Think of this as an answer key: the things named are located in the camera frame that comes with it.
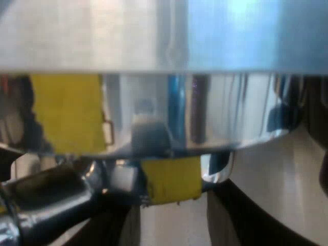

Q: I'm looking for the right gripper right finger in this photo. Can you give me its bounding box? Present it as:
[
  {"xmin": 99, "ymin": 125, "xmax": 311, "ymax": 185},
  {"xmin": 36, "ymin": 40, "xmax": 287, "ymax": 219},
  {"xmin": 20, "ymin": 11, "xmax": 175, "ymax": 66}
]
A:
[{"xmin": 206, "ymin": 178, "xmax": 328, "ymax": 246}]

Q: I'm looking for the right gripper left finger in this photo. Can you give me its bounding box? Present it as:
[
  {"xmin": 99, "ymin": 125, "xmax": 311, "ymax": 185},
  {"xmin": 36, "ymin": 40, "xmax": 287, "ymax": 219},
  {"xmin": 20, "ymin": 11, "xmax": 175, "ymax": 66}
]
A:
[{"xmin": 94, "ymin": 202, "xmax": 151, "ymax": 246}]

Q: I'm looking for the steel espresso machine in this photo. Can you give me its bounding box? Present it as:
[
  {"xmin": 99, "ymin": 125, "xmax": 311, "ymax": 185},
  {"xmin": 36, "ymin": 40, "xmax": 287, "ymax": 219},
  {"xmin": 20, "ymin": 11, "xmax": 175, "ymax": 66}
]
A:
[{"xmin": 0, "ymin": 0, "xmax": 328, "ymax": 246}]

